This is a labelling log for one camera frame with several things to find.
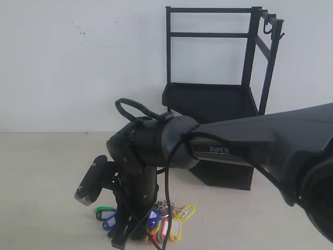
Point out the bunch of colourful key tags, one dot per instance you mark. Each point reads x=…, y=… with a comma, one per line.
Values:
x=157, y=223

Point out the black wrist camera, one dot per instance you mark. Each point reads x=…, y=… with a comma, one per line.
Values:
x=89, y=189

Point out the black metal corner rack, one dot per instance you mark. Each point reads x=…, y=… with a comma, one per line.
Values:
x=208, y=103

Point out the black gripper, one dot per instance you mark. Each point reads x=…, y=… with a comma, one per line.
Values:
x=135, y=197

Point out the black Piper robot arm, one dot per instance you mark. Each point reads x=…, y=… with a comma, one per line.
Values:
x=292, y=149

